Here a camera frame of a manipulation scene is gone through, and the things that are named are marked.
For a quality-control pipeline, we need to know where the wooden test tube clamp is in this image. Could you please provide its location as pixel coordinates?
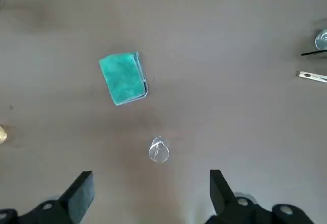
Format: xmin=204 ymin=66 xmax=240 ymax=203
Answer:
xmin=295 ymin=70 xmax=327 ymax=84

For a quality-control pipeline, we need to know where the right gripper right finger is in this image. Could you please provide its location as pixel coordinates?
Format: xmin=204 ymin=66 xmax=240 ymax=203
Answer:
xmin=205 ymin=169 xmax=315 ymax=224

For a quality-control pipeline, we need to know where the black tripod stand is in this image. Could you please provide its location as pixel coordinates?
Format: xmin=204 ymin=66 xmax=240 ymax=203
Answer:
xmin=300 ymin=51 xmax=327 ymax=57

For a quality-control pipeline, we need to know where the folded green cloth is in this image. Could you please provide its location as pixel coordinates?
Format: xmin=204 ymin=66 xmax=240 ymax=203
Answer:
xmin=98 ymin=52 xmax=149 ymax=107

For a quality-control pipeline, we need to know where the glass beaker with amber liquid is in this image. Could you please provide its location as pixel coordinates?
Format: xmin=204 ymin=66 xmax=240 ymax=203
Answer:
xmin=0 ymin=125 xmax=8 ymax=144

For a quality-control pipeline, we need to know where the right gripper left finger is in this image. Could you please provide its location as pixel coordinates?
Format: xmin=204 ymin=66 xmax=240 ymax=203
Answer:
xmin=17 ymin=170 xmax=96 ymax=224

